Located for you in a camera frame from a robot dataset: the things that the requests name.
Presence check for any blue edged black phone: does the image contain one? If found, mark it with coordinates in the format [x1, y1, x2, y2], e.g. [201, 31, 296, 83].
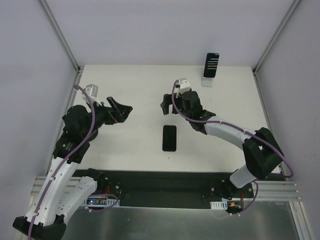
[203, 53, 220, 78]

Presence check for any black round stand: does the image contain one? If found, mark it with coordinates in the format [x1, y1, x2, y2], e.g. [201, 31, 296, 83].
[88, 129, 99, 142]

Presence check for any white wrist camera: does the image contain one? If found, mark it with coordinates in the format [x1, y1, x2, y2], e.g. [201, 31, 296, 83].
[174, 78, 191, 98]
[84, 84, 103, 106]

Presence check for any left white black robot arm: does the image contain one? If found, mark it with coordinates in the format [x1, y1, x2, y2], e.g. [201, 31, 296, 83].
[12, 96, 133, 240]

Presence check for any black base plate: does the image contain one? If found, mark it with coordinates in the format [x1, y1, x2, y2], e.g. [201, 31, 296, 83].
[76, 169, 255, 208]

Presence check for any left white cable duct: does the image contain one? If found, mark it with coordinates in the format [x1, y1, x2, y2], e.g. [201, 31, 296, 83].
[82, 197, 120, 208]

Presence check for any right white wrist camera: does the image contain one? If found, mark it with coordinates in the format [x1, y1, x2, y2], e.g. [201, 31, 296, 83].
[174, 78, 191, 98]

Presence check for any left aluminium frame post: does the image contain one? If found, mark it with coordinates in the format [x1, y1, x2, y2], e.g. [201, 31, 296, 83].
[37, 0, 81, 73]

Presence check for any white cable duct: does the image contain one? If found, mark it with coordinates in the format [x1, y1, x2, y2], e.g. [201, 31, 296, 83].
[82, 197, 120, 208]
[210, 200, 228, 211]

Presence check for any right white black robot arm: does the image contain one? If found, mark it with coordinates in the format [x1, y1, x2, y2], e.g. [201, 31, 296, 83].
[160, 90, 285, 198]

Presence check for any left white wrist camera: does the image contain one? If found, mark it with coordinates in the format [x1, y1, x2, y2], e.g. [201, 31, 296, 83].
[84, 84, 103, 106]

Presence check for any aluminium frame post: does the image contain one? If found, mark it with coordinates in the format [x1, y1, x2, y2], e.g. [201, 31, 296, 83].
[252, 0, 303, 76]
[37, 0, 81, 73]

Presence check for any black phone centre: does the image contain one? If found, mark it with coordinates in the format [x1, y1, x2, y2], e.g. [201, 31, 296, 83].
[162, 125, 177, 152]

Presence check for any right aluminium frame post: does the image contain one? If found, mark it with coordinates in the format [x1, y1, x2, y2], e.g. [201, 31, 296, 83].
[252, 0, 303, 76]

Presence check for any white phone stand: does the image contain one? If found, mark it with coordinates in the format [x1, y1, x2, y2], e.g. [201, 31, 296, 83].
[201, 76, 214, 87]

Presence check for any right white cable duct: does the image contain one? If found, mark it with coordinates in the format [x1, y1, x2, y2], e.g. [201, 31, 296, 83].
[210, 200, 228, 211]

